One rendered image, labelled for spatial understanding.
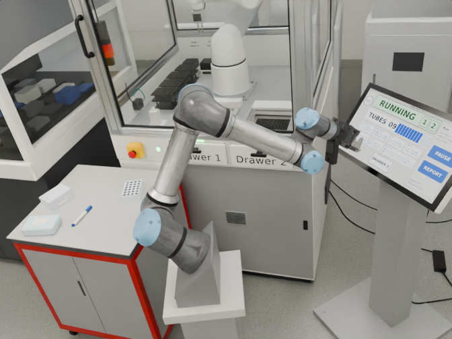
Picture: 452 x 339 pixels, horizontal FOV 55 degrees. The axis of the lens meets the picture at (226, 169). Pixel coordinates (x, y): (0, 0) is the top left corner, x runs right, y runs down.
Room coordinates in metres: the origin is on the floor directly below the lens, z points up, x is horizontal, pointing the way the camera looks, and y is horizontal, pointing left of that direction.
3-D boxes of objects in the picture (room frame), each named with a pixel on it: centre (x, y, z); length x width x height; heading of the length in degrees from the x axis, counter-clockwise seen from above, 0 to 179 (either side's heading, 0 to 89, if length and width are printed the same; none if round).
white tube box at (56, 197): (1.73, 0.83, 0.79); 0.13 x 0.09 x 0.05; 138
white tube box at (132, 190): (1.70, 0.45, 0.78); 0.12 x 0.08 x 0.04; 177
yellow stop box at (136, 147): (1.90, 0.44, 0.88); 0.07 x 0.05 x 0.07; 68
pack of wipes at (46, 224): (1.53, 0.85, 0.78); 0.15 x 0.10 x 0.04; 82
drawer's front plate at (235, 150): (1.68, -0.17, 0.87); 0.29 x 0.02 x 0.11; 68
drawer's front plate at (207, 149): (1.80, 0.12, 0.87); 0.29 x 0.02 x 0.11; 68
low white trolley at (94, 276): (1.67, 0.62, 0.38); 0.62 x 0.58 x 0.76; 68
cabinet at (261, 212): (2.23, -0.10, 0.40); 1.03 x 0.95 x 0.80; 68
